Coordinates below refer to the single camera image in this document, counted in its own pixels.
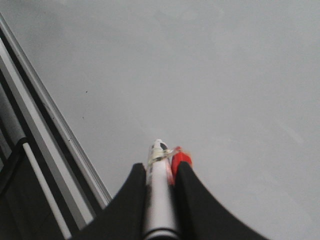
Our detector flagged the whiteboard with aluminium frame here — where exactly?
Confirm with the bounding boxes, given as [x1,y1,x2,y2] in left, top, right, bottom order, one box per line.
[0,0,320,240]

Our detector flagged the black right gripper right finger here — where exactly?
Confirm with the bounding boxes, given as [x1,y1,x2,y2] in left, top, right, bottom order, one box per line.
[174,161,266,240]

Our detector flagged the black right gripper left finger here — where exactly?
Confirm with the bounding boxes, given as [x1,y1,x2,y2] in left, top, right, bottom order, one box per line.
[72,163,146,240]

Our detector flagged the red round magnet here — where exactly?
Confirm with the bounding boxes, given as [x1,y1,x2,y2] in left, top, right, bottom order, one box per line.
[171,146,193,184]

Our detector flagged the white whiteboard marker pen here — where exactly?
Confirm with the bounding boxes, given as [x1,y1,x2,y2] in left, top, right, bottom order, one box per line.
[142,139,181,240]

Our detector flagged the white metal stand frame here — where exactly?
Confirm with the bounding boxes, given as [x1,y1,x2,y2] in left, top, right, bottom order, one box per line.
[0,44,95,240]

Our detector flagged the white horizontal metal rod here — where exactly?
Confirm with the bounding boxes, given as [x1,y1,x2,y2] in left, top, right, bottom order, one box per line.
[22,142,72,240]

